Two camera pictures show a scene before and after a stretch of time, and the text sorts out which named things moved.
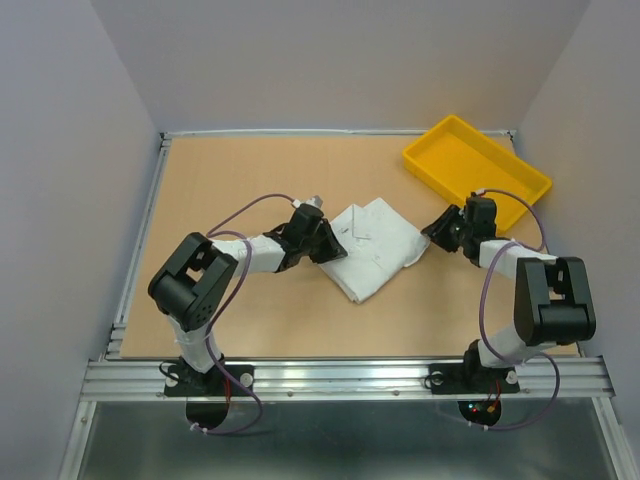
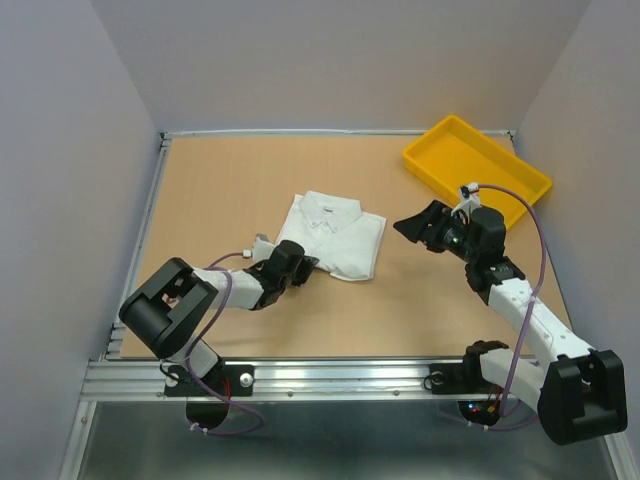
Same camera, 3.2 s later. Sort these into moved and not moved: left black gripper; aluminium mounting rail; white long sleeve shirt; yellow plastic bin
Moved: white long sleeve shirt; left black gripper
Not moved: aluminium mounting rail; yellow plastic bin
